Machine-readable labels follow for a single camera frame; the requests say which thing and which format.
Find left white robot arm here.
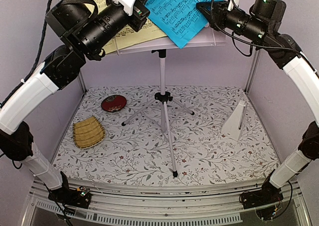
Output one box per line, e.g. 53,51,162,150
0,0,150,203

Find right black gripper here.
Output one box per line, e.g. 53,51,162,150
197,0,269,44

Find front aluminium rail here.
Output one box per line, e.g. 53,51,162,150
21,178,312,226

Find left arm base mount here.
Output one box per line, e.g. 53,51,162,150
48,171,92,209

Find left aluminium frame post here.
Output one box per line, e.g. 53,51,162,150
56,0,87,94

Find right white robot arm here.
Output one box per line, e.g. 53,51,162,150
196,0,319,204

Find right aluminium frame post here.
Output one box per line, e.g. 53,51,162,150
244,50,262,95

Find red floral plate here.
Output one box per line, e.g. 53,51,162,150
101,95,127,113

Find blue paper sheet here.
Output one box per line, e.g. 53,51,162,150
147,0,226,49

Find aluminium frame post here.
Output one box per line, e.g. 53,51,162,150
56,0,87,94
244,50,262,95

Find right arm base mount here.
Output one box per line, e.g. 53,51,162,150
239,175,293,222

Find yellow sheet music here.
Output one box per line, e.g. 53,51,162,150
93,0,167,54

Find white metronome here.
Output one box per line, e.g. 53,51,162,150
220,100,247,141

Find silver tripod music stand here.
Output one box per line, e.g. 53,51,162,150
109,0,228,178

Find woven bamboo tray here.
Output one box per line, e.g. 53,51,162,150
72,116,106,149

